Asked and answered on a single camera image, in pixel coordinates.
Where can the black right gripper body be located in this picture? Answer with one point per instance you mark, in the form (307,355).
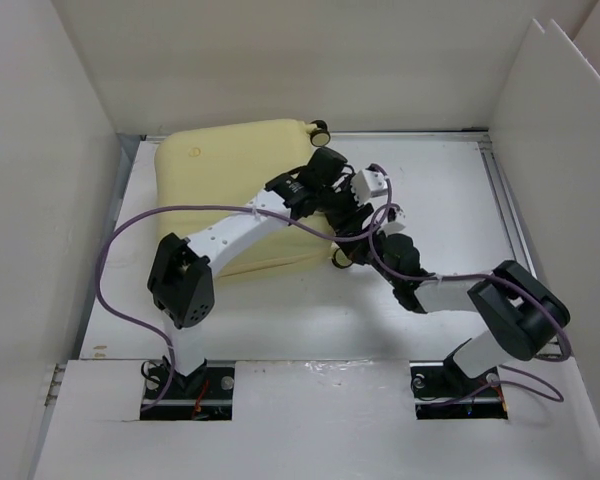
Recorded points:
(380,246)

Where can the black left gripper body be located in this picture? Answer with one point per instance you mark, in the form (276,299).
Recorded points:
(340,206)

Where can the yellow suitcase with black lining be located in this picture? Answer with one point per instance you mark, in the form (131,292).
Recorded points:
(228,165)

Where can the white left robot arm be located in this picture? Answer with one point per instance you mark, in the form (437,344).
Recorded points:
(181,279)

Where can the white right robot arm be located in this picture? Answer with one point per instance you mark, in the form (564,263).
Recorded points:
(520,314)

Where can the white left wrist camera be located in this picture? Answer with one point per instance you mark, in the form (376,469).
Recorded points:
(367,184)

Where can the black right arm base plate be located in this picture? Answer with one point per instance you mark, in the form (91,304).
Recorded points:
(443,392)

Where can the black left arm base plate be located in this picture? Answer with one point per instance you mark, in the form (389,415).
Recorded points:
(205,395)

